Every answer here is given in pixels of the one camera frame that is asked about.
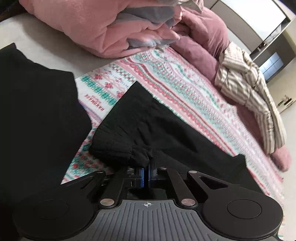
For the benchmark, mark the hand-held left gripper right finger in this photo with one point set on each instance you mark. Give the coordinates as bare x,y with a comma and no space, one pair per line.
151,176

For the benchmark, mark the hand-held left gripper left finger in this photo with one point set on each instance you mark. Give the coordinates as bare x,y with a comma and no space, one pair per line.
141,177

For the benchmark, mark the black pants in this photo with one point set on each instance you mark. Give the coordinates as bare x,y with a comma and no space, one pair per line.
166,132

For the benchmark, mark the patterned pink green bed sheet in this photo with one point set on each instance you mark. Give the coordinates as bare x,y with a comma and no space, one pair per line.
185,92

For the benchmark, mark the beige striped shirt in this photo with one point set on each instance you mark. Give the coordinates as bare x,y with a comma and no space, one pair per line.
256,92

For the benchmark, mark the mauve duvet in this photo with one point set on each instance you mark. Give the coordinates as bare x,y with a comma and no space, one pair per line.
203,30

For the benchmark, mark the pink and grey fleece blanket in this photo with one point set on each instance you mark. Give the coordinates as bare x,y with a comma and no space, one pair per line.
97,25

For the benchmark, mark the beige cabinet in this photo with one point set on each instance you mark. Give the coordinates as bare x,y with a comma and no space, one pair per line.
284,76

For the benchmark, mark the white mattress cover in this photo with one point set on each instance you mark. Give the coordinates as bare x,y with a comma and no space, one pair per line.
46,39

